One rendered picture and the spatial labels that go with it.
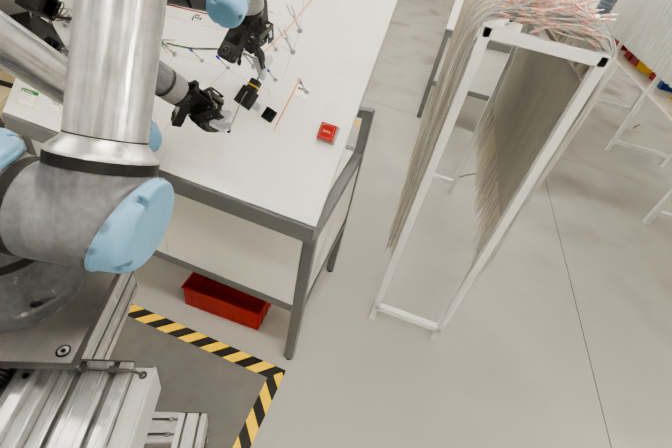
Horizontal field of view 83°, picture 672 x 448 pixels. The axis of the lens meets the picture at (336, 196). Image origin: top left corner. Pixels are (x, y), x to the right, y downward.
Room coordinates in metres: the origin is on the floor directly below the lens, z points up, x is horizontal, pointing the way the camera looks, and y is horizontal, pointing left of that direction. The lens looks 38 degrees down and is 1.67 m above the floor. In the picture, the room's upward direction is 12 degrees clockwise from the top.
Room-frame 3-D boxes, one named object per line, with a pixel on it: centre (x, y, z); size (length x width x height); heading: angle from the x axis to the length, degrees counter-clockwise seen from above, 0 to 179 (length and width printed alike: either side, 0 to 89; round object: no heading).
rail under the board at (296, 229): (0.97, 0.62, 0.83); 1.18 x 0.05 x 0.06; 79
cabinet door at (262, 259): (0.94, 0.34, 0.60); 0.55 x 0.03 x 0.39; 79
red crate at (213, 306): (1.15, 0.39, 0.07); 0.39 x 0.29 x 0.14; 82
